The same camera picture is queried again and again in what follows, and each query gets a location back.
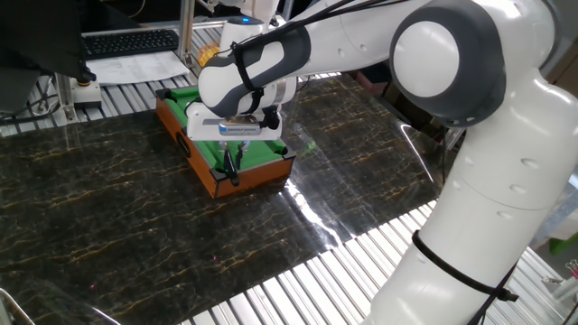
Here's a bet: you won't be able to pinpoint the pink box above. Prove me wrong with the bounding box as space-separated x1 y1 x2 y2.
356 71 390 95

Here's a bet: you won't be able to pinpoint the aluminium vertical post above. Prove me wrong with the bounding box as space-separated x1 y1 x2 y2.
177 0 196 68

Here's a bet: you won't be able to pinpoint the mini green pool table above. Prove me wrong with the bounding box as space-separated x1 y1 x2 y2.
154 85 297 200

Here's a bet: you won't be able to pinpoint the grey cable bundle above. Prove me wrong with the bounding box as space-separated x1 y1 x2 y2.
0 76 62 126

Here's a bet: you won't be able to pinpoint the short aluminium upright profile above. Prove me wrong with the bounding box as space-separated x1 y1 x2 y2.
53 71 79 124

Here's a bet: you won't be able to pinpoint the black marble pattern mat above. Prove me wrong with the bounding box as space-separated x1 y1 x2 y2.
0 74 464 325

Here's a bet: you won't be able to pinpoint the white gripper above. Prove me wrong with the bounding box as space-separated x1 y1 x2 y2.
185 101 284 175

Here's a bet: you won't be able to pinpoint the black keyboard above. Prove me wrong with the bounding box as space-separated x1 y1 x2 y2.
81 29 181 61

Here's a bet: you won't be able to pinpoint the black monitor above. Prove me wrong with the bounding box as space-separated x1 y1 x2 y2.
0 0 98 114

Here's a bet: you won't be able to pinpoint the silver wrist camera blue ends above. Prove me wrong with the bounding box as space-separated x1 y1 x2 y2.
218 119 263 137

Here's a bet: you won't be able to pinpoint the long black camera cable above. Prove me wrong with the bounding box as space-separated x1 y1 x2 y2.
232 0 407 49

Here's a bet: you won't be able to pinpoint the black velcro cable strap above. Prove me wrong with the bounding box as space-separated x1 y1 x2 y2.
411 229 520 303
229 42 281 130

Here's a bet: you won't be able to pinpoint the wooden cue stick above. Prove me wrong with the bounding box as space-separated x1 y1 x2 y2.
224 151 240 188

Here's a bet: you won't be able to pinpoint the white base with black knob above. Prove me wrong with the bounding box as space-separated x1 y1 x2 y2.
70 67 103 110

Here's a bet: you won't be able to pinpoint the white paper sheet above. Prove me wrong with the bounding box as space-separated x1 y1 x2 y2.
85 50 191 87

